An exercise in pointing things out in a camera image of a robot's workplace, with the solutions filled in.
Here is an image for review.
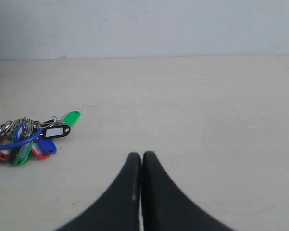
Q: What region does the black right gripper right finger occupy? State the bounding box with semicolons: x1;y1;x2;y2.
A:
142;151;232;231

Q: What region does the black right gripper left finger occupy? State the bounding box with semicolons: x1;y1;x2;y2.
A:
58;152;141;231

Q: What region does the bunch of coloured key tags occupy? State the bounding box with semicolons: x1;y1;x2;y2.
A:
0;111;81;166

